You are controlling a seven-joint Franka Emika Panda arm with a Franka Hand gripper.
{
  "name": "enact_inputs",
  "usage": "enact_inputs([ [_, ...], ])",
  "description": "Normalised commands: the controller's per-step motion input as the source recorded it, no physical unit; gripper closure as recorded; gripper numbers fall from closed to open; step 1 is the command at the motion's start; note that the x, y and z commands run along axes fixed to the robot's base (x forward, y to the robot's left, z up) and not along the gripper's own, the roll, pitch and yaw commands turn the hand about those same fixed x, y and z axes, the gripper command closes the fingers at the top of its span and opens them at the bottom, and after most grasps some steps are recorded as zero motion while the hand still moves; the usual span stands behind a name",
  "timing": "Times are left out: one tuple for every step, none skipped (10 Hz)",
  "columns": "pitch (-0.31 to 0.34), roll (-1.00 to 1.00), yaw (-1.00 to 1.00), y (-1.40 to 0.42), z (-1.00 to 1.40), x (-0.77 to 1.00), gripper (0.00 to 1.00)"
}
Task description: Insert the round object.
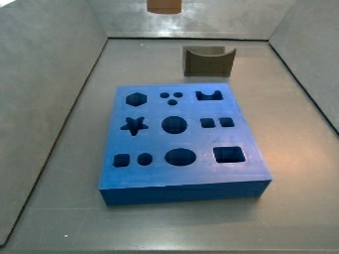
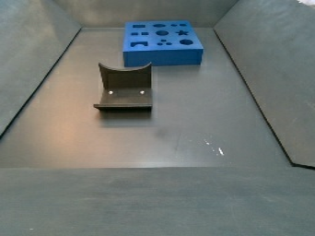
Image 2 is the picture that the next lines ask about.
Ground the blue shape sorter block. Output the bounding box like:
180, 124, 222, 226
122, 20, 202, 67

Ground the black curved holder bracket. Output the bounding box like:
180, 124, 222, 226
93, 64, 152, 111

